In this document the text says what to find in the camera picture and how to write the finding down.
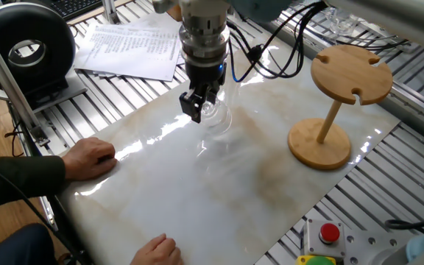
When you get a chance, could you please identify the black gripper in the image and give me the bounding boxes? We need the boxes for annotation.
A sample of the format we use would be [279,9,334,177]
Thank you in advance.
[178,61,228,124]

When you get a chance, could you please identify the clear stemmed glass cup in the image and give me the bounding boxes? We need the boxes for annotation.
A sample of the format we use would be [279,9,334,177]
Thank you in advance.
[197,88,235,135]

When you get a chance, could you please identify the left forearm dark sleeve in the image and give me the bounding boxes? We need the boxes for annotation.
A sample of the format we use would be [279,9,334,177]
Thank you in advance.
[0,156,67,212]

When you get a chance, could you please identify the person left hand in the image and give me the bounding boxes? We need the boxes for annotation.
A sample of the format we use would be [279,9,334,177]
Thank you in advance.
[61,137,118,182]

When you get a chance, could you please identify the person right hand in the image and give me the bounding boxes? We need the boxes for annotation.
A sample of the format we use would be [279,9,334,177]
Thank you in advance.
[130,233,184,265]

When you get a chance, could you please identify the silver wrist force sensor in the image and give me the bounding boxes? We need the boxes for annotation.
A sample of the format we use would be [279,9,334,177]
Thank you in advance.
[177,13,231,69]

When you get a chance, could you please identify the large printed paper sheet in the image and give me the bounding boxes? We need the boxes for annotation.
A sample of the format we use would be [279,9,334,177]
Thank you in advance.
[74,24,186,82]

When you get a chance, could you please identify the white paper sheet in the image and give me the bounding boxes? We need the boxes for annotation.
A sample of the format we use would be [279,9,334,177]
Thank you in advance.
[123,14,183,35]

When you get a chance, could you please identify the marble pattern slab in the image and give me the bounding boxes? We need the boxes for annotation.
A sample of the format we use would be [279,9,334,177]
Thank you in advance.
[59,32,401,265]

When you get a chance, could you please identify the silver metal stand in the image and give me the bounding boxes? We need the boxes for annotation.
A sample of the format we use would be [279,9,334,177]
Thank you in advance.
[100,0,121,25]

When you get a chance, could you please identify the round wooden glass rack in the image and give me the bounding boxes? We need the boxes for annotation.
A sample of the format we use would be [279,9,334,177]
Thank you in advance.
[287,43,394,171]

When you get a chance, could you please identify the black keyboard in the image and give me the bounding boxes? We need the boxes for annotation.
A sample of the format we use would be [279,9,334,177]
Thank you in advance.
[48,0,105,21]

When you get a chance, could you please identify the clear glass jug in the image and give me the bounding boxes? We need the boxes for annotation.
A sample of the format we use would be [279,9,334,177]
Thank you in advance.
[324,7,360,37]

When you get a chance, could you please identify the grey box red button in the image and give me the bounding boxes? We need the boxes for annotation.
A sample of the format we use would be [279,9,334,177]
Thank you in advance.
[302,219,347,261]

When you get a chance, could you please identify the yellow box green button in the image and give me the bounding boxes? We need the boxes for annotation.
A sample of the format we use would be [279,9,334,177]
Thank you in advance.
[295,255,337,265]

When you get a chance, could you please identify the silver base mounting plate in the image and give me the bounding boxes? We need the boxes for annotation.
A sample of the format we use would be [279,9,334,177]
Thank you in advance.
[344,230,400,265]

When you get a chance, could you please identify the blue jeans leg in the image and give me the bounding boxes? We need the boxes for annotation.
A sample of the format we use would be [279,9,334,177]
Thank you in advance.
[0,223,57,265]

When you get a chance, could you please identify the blue cable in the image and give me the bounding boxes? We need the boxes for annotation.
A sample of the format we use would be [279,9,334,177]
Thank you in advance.
[228,40,265,84]

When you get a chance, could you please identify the black wrist cable bundle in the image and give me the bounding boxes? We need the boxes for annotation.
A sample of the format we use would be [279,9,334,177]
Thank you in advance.
[226,1,328,80]

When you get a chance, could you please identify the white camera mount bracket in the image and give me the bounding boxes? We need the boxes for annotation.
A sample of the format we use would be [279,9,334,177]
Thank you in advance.
[152,0,231,23]

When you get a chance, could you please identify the black cables along rail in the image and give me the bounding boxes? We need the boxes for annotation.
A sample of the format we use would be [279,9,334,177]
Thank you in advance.
[339,32,410,52]

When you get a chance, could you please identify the dark thin wires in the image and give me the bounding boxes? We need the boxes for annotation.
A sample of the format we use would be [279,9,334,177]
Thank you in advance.
[4,120,27,158]

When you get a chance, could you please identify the aluminium frame post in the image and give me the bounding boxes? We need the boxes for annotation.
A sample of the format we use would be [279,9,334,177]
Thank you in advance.
[0,13,51,147]

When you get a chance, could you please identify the thin black cable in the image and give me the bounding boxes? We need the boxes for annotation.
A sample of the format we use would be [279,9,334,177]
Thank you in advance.
[0,150,88,265]

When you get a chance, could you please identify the aluminium frame rail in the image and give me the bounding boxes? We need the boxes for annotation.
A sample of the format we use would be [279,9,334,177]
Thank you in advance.
[263,18,424,148]

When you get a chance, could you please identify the thick black base cable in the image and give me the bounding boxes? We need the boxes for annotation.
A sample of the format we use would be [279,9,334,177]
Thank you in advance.
[384,214,424,236]

